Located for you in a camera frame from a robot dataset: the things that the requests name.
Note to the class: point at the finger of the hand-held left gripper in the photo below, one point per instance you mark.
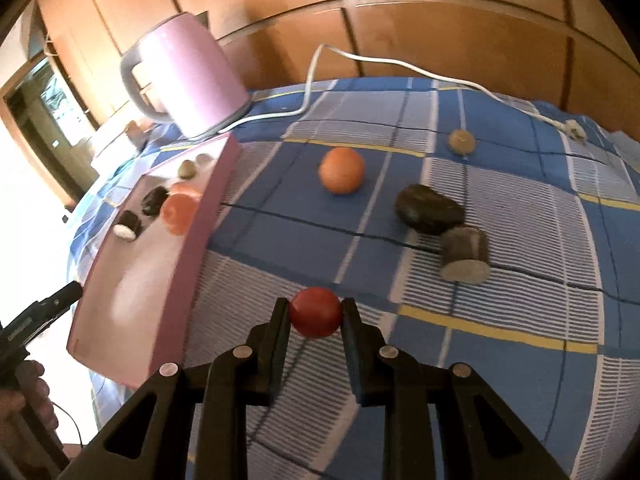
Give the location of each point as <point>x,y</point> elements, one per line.
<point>57,298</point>

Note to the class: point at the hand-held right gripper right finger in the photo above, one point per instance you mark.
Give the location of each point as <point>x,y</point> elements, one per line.
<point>352,355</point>

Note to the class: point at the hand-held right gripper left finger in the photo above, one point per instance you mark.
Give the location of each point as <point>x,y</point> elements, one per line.
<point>280,340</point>

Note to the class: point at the red tomato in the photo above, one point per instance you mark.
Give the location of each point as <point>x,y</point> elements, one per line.
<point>316,312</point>

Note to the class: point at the pink shallow box tray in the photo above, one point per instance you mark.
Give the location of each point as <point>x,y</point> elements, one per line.
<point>130,320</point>

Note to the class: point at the dark root chunk white cut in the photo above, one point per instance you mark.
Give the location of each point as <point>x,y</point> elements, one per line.
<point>127,225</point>

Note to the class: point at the dark round root chunk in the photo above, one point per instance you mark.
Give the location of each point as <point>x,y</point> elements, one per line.
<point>154,200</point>
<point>427,209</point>

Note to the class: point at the orange mandarin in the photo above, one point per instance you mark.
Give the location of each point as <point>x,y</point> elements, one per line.
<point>341,170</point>
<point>177,214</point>

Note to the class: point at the dark root chunk grey cut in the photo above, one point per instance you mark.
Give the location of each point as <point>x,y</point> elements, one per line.
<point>465,252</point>

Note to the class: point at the small carrot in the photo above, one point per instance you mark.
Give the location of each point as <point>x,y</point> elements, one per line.
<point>187,190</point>

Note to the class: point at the small tan round fruit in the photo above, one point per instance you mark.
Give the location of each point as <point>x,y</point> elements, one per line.
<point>461,141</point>

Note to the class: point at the person's left hand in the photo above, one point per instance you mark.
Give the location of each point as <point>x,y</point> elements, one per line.
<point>32,395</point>

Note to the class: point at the wooden door with glass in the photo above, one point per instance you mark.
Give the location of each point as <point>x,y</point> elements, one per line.
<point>55,125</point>

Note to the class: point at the blue plaid bedsheet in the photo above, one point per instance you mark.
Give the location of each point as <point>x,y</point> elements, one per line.
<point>525,235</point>

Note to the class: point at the pink electric kettle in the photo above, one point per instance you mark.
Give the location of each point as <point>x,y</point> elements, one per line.
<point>190,75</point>

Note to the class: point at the wooden wardrobe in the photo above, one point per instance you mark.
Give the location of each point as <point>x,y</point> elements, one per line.
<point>425,20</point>

